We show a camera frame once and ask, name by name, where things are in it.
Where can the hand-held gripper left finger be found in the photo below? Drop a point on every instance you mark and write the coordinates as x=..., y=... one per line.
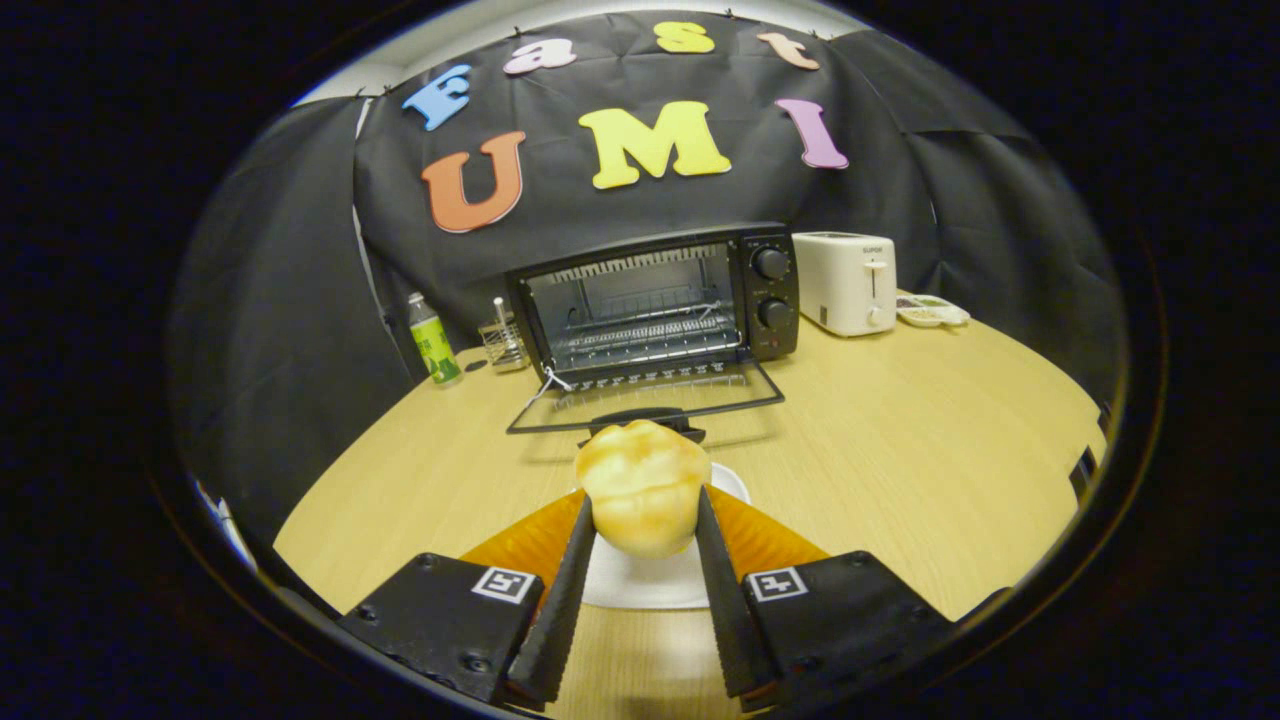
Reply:
x=560, y=610

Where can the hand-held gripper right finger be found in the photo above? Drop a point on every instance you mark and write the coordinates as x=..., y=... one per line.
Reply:
x=725, y=610

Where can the golden bread bun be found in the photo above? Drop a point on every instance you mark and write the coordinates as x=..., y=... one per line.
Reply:
x=640, y=490

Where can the black toaster oven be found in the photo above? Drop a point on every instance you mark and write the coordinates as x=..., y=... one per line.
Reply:
x=768, y=300

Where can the white pop-up toaster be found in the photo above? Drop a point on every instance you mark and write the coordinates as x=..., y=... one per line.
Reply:
x=840, y=285

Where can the white plate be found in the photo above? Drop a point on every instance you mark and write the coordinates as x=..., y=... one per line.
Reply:
x=640, y=585

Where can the green label plastic bottle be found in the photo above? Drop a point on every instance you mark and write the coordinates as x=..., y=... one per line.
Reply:
x=434, y=345

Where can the small white condiment dish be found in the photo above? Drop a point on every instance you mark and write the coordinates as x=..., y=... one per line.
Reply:
x=932, y=313

